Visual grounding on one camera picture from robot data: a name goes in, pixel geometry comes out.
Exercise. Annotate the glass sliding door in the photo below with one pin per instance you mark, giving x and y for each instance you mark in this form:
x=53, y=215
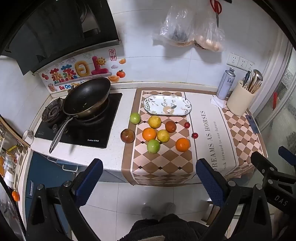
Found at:
x=282, y=97

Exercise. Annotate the black gas stove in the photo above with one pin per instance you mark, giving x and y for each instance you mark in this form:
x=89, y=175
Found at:
x=97, y=134

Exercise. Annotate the colourful wall sticker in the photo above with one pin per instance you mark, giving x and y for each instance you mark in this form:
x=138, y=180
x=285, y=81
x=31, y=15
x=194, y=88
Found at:
x=81, y=69

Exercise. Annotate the dark reddish orange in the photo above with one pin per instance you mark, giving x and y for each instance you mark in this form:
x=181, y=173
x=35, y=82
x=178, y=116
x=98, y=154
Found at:
x=171, y=126

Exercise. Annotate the red cherry tomato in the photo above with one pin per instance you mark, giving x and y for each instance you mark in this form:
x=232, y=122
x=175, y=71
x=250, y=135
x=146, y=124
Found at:
x=186, y=125
x=195, y=135

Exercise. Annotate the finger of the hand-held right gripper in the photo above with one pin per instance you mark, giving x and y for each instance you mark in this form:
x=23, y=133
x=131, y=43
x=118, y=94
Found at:
x=288, y=154
x=262, y=163

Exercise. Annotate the metal spoons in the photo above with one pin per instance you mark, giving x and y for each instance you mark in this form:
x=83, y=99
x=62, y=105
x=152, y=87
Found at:
x=257, y=74

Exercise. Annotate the black range hood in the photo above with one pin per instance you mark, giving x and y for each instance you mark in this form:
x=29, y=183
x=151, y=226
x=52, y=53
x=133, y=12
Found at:
x=46, y=34

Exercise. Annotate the red apple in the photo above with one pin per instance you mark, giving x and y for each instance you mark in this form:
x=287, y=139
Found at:
x=127, y=135

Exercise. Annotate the yellow lemon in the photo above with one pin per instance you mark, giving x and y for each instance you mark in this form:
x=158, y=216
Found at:
x=163, y=135
x=154, y=122

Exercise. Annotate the checkered table mat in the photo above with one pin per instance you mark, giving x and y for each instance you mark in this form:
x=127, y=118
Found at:
x=208, y=148

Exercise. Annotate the blue plastic tool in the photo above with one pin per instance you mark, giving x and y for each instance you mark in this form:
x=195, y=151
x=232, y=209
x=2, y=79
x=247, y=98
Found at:
x=252, y=124

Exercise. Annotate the wooden stool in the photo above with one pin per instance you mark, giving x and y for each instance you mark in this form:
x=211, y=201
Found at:
x=212, y=214

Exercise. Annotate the grey spray can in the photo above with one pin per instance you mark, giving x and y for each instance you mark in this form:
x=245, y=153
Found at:
x=225, y=84

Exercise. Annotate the person's dark fleece clothing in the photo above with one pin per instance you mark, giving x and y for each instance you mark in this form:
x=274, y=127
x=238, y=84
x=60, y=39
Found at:
x=161, y=229

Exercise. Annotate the white mug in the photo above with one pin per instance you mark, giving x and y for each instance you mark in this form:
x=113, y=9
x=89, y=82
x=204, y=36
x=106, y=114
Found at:
x=28, y=137

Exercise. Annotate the floral oval plate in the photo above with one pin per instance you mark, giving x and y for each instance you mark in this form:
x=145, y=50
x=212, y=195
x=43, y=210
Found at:
x=157, y=104

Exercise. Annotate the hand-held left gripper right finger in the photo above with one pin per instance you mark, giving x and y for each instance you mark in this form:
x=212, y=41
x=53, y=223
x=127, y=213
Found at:
x=210, y=184

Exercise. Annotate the small orange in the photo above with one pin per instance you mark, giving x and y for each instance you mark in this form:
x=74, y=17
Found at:
x=15, y=196

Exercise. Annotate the clear plastic bag dark contents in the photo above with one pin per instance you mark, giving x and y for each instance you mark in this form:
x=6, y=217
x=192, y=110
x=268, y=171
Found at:
x=175, y=27

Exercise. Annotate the white wall socket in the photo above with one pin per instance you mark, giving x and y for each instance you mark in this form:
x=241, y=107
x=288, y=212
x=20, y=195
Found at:
x=250, y=65
x=232, y=59
x=242, y=63

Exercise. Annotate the clear plastic bag pale contents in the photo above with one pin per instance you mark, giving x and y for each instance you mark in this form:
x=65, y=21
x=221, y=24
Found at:
x=208, y=39

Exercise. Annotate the white tissue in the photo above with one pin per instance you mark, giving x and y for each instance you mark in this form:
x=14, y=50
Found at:
x=216, y=102

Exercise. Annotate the black frying pan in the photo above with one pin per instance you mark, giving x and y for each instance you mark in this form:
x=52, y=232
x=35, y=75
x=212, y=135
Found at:
x=87, y=95

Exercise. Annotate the grey fuzzy slipper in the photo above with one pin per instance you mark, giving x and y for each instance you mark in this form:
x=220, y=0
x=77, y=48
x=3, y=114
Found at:
x=168, y=208
x=149, y=212

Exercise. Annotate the green apple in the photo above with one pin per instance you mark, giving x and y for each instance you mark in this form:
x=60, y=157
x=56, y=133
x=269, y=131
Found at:
x=134, y=118
x=153, y=146

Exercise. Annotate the bundle of chopsticks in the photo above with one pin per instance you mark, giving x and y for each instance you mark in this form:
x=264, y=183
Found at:
x=253, y=87

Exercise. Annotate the blue cabinet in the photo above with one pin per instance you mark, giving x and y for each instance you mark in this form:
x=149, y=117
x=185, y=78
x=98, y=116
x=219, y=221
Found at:
x=46, y=171

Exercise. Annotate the cluttered storage rack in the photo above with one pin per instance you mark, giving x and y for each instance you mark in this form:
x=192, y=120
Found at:
x=10, y=150

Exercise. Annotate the cream utensil holder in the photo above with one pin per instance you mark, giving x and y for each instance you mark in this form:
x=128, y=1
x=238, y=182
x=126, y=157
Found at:
x=239, y=100

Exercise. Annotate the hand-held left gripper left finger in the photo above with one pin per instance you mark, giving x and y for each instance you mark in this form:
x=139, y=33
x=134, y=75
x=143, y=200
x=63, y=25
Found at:
x=90, y=183

